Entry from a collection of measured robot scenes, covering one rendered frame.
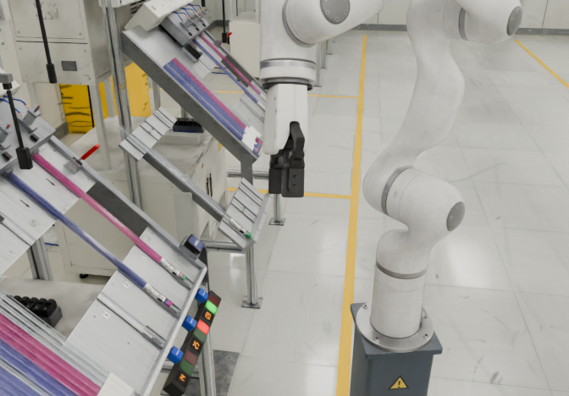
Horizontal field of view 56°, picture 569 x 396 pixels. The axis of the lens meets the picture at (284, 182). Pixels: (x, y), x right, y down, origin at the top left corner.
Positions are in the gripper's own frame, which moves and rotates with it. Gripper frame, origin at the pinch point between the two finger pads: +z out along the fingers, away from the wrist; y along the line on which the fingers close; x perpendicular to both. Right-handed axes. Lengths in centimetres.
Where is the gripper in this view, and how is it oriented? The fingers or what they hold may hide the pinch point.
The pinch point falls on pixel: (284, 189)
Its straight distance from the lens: 80.5
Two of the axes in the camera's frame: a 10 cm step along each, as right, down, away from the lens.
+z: -0.2, 10.0, 0.3
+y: 2.2, 0.3, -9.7
